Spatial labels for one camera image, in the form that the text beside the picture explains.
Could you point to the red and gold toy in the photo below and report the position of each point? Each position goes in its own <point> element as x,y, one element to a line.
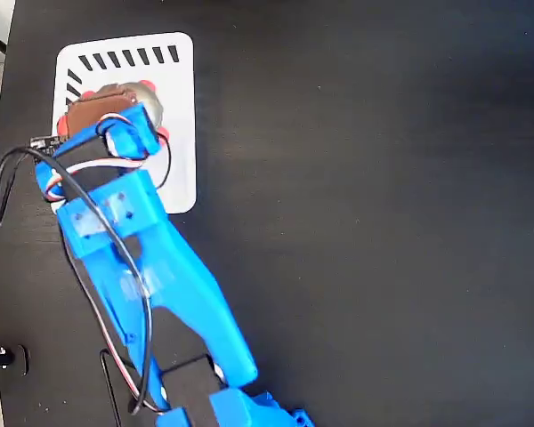
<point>151,104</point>

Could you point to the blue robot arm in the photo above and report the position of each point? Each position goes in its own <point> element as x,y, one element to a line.
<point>160,267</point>

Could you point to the black clamp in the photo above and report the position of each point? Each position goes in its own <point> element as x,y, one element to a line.
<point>0,358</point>

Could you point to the white plastic tray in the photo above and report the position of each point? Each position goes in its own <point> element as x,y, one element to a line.
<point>178,71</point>

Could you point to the black camera circuit board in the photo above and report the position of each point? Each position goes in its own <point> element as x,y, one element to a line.
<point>49,143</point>

